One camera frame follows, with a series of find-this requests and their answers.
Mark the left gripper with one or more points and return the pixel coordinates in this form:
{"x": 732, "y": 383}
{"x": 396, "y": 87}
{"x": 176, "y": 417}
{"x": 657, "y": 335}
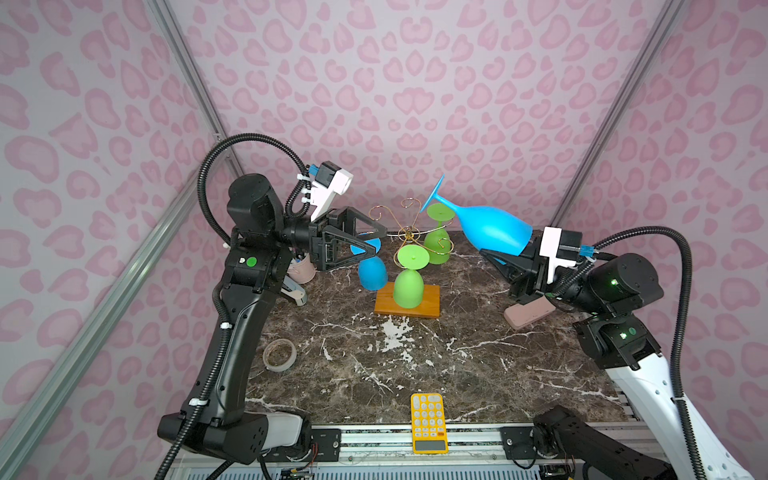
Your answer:
{"x": 324, "y": 245}

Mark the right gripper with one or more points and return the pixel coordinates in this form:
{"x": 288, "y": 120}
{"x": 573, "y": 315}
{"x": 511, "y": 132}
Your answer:
{"x": 529, "y": 280}

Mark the blue wine glass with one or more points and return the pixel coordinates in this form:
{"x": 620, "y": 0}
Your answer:
{"x": 372, "y": 271}
{"x": 486, "y": 227}

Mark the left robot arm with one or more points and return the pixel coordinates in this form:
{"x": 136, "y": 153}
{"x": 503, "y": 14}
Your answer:
{"x": 213, "y": 420}

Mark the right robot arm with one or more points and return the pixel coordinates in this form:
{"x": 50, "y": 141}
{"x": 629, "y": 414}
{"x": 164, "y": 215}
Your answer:
{"x": 610, "y": 289}

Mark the back green wine glass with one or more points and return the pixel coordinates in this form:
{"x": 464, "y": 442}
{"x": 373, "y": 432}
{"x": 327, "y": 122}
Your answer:
{"x": 438, "y": 242}

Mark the green wine glass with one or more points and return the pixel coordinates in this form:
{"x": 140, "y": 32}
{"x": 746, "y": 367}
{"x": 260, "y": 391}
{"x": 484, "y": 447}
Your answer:
{"x": 438, "y": 242}
{"x": 411, "y": 258}

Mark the front green wine glass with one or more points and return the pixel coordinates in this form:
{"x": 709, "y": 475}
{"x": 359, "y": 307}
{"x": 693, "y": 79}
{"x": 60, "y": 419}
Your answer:
{"x": 411, "y": 258}

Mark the orange wooden rack base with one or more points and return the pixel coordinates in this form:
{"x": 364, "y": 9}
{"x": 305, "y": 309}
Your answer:
{"x": 429, "y": 307}

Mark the pink case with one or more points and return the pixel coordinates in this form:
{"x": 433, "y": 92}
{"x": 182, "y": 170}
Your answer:
{"x": 520, "y": 316}

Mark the pink metal pen bucket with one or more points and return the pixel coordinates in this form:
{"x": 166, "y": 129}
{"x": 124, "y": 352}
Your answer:
{"x": 301, "y": 269}

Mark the cream and blue stapler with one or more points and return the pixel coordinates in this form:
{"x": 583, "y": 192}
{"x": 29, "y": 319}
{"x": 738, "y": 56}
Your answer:
{"x": 293, "y": 291}

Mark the tape roll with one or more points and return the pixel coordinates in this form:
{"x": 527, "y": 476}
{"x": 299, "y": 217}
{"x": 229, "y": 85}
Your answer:
{"x": 279, "y": 355}

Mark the yellow calculator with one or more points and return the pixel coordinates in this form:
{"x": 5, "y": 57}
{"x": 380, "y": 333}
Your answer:
{"x": 428, "y": 424}

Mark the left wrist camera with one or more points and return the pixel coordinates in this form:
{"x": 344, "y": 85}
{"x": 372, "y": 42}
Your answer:
{"x": 326, "y": 182}

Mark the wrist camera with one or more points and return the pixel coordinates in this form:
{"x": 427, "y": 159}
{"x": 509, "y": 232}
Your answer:
{"x": 562, "y": 248}
{"x": 326, "y": 182}

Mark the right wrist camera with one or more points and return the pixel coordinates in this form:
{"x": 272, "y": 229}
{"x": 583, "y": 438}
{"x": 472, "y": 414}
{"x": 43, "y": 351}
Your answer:
{"x": 562, "y": 248}

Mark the gold wire glass rack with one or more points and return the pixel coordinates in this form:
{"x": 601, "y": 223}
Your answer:
{"x": 408, "y": 232}

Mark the aluminium front rail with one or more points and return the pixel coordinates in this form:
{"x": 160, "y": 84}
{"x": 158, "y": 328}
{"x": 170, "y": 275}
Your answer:
{"x": 471, "y": 451}

